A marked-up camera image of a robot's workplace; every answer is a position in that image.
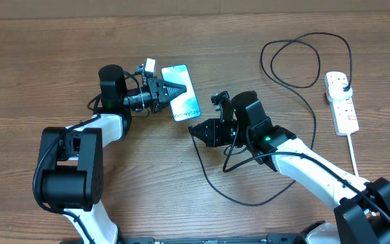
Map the white power extension strip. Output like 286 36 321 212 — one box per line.
324 71 359 136

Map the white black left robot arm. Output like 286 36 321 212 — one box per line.
32 64 188 243

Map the blue Samsung Galaxy smartphone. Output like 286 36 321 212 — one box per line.
160 64 202 123

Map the white charger plug adapter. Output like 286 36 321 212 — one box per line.
326 83 353 102

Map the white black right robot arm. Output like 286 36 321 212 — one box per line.
189 91 390 243

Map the white extension strip cord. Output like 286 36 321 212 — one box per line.
346 134 377 218

